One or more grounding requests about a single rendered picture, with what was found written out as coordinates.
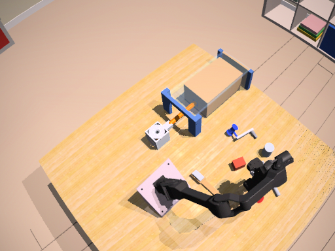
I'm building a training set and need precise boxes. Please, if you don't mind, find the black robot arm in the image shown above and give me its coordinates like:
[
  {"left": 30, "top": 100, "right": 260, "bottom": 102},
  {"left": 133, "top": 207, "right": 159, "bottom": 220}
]
[{"left": 153, "top": 150, "right": 294, "bottom": 219}]

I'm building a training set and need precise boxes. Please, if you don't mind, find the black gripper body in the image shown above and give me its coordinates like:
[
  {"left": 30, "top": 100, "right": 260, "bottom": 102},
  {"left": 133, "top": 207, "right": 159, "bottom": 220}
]
[{"left": 243, "top": 169, "right": 266, "bottom": 192}]

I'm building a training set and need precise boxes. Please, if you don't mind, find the blue-handled crank handle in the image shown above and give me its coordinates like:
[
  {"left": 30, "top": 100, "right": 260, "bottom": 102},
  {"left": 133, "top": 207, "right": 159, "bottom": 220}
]
[{"left": 226, "top": 124, "right": 257, "bottom": 140}]

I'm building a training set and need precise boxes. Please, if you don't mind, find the grey cylinder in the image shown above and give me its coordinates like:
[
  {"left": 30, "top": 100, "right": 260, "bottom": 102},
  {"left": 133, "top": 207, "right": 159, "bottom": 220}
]
[{"left": 262, "top": 142, "right": 275, "bottom": 157}]

